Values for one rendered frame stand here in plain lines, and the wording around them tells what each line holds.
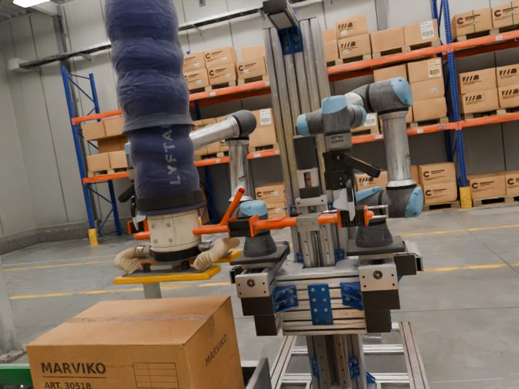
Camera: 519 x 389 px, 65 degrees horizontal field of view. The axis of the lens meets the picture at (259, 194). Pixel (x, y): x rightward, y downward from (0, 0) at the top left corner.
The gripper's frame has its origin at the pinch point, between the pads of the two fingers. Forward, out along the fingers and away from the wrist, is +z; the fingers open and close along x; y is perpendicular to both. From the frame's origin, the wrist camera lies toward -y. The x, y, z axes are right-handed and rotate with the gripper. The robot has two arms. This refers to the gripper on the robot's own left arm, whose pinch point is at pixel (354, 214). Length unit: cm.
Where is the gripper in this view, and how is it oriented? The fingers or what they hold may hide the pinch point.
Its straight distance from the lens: 126.2
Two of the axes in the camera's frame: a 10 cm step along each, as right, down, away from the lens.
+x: -3.0, 1.2, -9.5
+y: -9.4, 1.1, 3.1
